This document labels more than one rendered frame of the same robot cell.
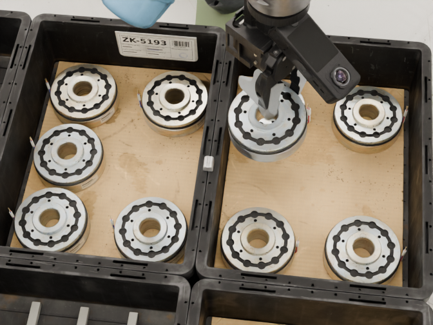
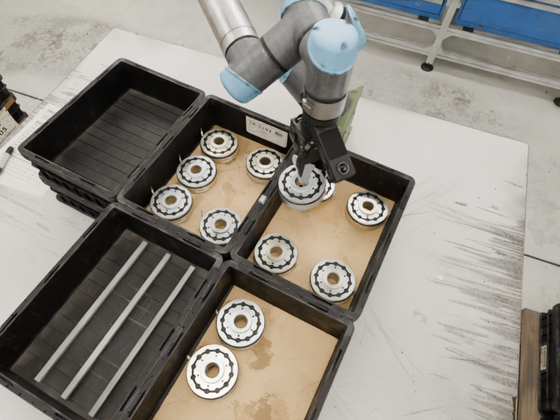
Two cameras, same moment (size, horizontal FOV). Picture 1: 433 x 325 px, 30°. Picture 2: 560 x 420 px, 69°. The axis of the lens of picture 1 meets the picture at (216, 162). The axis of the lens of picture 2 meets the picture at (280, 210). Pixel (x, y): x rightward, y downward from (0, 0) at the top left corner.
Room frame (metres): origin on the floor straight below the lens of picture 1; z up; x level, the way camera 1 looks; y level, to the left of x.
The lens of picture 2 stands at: (0.05, -0.15, 1.72)
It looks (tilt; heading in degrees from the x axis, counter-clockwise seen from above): 58 degrees down; 13
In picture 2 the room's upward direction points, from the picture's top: 5 degrees clockwise
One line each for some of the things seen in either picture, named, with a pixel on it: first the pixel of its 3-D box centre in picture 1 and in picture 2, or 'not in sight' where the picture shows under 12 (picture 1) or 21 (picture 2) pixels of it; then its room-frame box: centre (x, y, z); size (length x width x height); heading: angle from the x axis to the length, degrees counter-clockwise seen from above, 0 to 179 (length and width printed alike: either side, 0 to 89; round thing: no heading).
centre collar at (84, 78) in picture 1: (82, 89); (218, 141); (0.72, 0.20, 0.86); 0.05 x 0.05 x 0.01
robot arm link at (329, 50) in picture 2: not in sight; (329, 60); (0.60, -0.08, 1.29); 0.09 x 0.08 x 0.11; 35
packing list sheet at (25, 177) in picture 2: not in sight; (42, 146); (0.64, 0.78, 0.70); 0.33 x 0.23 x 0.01; 177
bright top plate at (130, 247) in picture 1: (150, 229); (220, 225); (0.48, 0.10, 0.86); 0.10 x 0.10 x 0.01
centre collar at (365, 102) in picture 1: (368, 112); (367, 206); (0.65, -0.23, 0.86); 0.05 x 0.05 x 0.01
